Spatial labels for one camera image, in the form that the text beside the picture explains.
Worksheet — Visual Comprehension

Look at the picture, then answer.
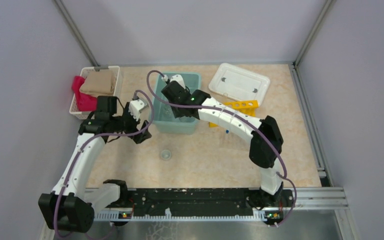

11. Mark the small clear glass dish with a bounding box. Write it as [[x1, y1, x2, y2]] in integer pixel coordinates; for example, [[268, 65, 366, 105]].
[[159, 149, 172, 161]]

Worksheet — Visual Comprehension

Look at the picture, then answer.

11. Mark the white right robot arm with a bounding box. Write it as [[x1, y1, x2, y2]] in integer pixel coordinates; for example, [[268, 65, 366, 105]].
[[161, 79, 287, 208]]

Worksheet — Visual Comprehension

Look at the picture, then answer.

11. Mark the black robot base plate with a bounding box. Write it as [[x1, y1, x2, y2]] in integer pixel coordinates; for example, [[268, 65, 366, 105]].
[[108, 188, 294, 219]]

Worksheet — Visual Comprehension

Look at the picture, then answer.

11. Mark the beige cloth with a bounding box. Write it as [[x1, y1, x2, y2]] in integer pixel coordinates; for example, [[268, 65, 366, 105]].
[[79, 70, 116, 98]]

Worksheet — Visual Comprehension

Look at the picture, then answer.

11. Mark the white plastic tray lid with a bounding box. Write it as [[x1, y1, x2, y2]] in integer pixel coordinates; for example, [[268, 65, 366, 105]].
[[208, 63, 271, 106]]

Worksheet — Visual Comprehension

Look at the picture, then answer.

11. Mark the clear glass flask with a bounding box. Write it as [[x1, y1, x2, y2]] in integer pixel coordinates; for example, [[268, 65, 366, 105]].
[[160, 105, 174, 122]]

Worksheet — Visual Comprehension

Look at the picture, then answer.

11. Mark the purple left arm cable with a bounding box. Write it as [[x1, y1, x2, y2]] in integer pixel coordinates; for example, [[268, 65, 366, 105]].
[[53, 89, 155, 240]]

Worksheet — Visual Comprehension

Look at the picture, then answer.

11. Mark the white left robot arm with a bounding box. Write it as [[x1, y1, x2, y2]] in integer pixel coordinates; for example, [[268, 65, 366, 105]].
[[38, 96, 152, 233]]

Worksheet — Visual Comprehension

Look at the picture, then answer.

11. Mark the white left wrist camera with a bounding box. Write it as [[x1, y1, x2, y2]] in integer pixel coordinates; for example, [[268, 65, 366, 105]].
[[128, 98, 148, 121]]

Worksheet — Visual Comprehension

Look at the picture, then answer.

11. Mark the teal plastic bin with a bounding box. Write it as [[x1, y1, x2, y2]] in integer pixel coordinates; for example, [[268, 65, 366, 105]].
[[152, 72, 202, 135]]

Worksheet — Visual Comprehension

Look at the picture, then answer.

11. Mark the white perforated plastic basket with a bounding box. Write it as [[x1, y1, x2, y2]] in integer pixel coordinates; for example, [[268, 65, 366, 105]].
[[69, 65, 123, 120]]

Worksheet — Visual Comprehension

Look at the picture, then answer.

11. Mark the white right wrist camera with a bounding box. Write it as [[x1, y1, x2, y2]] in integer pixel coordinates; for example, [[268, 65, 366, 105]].
[[166, 74, 186, 89]]

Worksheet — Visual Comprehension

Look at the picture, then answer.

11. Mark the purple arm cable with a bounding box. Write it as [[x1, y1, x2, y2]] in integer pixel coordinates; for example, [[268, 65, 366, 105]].
[[53, 89, 155, 240], [145, 69, 298, 228]]

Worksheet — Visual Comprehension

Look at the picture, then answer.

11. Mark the yellow test tube rack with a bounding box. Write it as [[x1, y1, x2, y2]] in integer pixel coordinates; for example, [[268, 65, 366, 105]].
[[213, 100, 259, 117]]

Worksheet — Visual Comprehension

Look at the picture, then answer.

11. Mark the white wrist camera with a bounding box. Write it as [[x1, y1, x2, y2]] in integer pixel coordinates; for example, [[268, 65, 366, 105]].
[[166, 74, 186, 89], [128, 98, 148, 121]]

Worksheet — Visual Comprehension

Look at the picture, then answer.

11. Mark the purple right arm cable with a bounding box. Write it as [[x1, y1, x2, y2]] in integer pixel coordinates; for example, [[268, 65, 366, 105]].
[[145, 69, 298, 228]]

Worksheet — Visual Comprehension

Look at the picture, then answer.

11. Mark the pink cloth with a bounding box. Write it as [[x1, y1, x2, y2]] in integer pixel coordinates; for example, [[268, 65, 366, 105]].
[[71, 76, 98, 112]]

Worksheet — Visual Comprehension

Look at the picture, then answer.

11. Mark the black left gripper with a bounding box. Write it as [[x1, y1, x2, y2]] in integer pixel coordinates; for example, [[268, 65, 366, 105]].
[[110, 102, 152, 144]]

